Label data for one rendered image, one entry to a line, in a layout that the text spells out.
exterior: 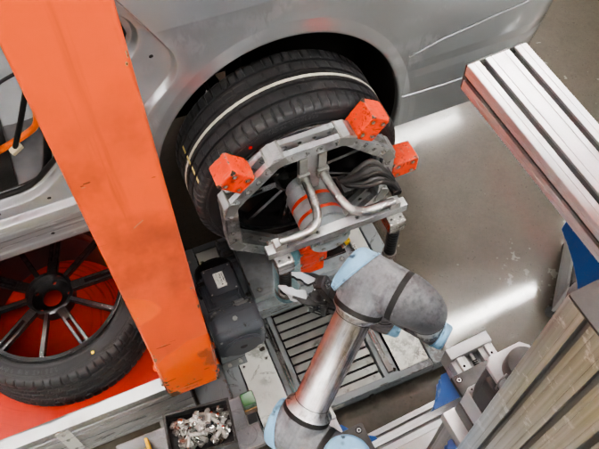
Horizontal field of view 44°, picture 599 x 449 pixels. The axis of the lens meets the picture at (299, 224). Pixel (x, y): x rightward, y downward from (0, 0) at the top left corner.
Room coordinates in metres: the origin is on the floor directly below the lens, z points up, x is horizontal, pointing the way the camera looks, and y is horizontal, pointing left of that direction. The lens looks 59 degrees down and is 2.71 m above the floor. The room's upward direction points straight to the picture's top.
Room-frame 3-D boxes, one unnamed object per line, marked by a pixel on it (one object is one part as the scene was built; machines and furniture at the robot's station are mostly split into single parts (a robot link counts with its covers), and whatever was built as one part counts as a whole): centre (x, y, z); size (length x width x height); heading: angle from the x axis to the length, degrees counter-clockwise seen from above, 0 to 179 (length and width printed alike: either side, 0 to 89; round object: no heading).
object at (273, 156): (1.23, -0.03, 0.85); 0.54 x 0.07 x 0.54; 113
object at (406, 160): (1.35, -0.31, 0.85); 0.09 x 0.08 x 0.07; 113
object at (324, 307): (0.89, -0.09, 0.80); 0.12 x 0.08 x 0.09; 67
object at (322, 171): (1.15, -0.16, 1.03); 0.19 x 0.18 x 0.11; 23
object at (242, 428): (0.58, 0.33, 0.44); 0.43 x 0.17 x 0.03; 113
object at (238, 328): (1.14, 0.27, 0.26); 0.42 x 0.18 x 0.35; 23
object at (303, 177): (1.07, 0.02, 1.03); 0.19 x 0.18 x 0.11; 23
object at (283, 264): (0.97, 0.05, 0.93); 0.09 x 0.05 x 0.05; 23
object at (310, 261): (1.26, -0.01, 0.48); 0.16 x 0.12 x 0.17; 23
